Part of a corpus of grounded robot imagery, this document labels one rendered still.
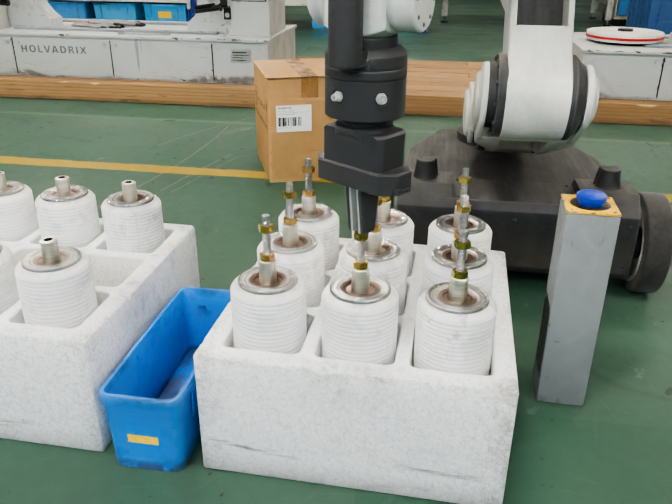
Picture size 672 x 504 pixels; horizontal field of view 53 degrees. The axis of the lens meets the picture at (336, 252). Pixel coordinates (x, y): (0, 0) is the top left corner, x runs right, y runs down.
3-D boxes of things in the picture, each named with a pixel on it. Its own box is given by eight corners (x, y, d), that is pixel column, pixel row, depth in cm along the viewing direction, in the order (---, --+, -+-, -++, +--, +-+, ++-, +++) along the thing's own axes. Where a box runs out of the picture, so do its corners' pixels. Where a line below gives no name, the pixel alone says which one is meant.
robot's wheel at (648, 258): (611, 264, 148) (628, 177, 140) (634, 266, 147) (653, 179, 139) (633, 309, 130) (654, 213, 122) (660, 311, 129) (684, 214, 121)
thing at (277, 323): (317, 410, 90) (316, 291, 83) (247, 427, 87) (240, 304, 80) (294, 371, 98) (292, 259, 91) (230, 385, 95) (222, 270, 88)
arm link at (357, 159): (431, 184, 77) (438, 77, 71) (376, 206, 70) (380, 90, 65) (349, 160, 84) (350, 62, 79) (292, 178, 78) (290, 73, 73)
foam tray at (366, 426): (278, 321, 125) (275, 231, 117) (493, 343, 119) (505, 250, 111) (203, 468, 90) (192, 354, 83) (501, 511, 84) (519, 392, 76)
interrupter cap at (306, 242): (263, 235, 99) (263, 231, 99) (315, 233, 100) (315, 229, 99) (264, 257, 92) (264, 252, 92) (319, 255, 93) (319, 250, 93)
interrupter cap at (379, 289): (317, 292, 83) (317, 287, 83) (355, 272, 88) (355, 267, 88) (365, 313, 79) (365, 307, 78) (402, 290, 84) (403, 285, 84)
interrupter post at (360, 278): (346, 291, 83) (346, 267, 82) (358, 285, 85) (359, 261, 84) (361, 298, 82) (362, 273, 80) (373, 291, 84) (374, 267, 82)
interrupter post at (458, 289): (445, 303, 81) (447, 279, 79) (449, 294, 83) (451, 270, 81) (465, 307, 80) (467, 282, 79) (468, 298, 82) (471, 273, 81)
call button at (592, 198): (572, 201, 95) (575, 187, 95) (602, 203, 95) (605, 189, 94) (576, 211, 92) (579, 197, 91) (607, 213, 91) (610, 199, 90)
